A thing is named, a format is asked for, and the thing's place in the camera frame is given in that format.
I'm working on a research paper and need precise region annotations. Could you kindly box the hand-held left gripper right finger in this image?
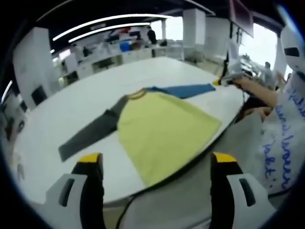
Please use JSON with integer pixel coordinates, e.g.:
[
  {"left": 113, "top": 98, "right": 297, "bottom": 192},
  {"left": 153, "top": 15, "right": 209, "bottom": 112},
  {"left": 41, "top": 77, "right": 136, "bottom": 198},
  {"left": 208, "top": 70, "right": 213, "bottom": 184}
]
[{"left": 209, "top": 152, "right": 277, "bottom": 229}]

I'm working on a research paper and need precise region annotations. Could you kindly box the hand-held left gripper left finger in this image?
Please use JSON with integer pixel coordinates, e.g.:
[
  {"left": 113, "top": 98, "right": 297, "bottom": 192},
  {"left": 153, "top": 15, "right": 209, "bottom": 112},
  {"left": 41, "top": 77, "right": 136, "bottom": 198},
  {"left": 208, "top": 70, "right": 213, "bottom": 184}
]
[{"left": 45, "top": 152, "right": 105, "bottom": 229}]

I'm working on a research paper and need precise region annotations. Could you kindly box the yellow blue grey garment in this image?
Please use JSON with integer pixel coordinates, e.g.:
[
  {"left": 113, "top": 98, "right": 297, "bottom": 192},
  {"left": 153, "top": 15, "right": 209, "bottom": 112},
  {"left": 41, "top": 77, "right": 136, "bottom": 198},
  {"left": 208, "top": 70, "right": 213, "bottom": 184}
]
[{"left": 58, "top": 83, "right": 223, "bottom": 187}]

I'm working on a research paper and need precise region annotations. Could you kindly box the narrow white column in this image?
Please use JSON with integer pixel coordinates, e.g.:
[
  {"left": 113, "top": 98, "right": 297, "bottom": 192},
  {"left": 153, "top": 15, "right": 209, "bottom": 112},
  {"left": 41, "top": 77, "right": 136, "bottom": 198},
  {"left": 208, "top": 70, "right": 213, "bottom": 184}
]
[{"left": 183, "top": 8, "right": 206, "bottom": 62}]

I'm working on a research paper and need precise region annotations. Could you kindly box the hanging dark screen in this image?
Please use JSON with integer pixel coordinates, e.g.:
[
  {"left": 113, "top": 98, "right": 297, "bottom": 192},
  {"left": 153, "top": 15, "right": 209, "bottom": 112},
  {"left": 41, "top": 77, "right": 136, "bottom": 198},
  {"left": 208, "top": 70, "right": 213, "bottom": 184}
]
[{"left": 230, "top": 0, "right": 254, "bottom": 38}]

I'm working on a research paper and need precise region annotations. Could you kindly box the white chest-worn device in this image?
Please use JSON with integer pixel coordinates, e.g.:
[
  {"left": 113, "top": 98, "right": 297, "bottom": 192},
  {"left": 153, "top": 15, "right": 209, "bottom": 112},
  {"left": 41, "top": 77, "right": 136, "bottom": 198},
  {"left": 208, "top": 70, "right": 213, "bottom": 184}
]
[{"left": 280, "top": 23, "right": 305, "bottom": 72}]

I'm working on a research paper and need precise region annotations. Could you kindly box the person in white shirt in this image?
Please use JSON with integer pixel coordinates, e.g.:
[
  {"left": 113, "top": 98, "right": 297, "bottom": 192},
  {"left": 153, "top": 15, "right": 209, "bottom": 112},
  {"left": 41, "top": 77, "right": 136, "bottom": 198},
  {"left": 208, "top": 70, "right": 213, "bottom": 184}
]
[{"left": 259, "top": 69, "right": 305, "bottom": 196}]

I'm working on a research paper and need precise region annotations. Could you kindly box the black cabinet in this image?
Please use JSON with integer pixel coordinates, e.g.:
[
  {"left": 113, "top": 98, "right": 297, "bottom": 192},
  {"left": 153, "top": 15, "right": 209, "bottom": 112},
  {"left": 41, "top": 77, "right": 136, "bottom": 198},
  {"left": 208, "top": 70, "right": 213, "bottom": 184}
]
[{"left": 31, "top": 85, "right": 47, "bottom": 105}]

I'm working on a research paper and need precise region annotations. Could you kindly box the white cabinet desk row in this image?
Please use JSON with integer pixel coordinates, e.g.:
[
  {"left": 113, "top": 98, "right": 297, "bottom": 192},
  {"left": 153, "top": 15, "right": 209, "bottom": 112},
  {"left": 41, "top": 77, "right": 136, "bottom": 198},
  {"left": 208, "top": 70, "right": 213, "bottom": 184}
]
[{"left": 59, "top": 40, "right": 184, "bottom": 79}]

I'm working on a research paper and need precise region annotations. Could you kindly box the wide white pillar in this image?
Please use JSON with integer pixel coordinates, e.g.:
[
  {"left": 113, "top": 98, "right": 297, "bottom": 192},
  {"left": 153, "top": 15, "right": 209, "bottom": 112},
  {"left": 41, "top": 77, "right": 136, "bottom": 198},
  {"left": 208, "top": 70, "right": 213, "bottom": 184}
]
[{"left": 13, "top": 26, "right": 54, "bottom": 110}]

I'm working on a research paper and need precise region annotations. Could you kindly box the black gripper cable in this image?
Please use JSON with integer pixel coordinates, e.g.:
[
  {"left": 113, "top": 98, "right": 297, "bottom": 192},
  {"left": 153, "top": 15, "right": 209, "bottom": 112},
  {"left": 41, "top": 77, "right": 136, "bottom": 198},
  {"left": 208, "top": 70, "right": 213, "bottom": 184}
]
[{"left": 116, "top": 192, "right": 142, "bottom": 229}]

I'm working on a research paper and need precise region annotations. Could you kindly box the striped wall banner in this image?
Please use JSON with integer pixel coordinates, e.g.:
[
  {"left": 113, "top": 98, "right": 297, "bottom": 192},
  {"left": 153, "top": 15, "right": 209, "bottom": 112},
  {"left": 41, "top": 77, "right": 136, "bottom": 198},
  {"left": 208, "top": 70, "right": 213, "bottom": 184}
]
[{"left": 106, "top": 27, "right": 134, "bottom": 40}]

